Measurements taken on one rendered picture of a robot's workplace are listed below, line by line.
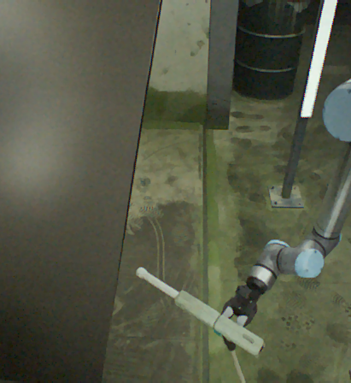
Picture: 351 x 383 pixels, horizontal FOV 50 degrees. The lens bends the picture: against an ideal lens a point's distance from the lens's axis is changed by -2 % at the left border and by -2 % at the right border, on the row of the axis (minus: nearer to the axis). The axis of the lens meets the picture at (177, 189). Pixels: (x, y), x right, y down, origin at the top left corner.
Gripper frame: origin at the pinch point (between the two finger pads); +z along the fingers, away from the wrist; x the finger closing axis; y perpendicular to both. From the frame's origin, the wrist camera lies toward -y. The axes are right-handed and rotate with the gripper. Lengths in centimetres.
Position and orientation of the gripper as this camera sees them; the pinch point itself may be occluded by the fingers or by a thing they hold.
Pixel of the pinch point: (225, 332)
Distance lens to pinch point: 127.0
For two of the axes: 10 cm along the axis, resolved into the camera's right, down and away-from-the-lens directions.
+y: 1.8, 6.3, 7.5
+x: -7.9, -3.6, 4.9
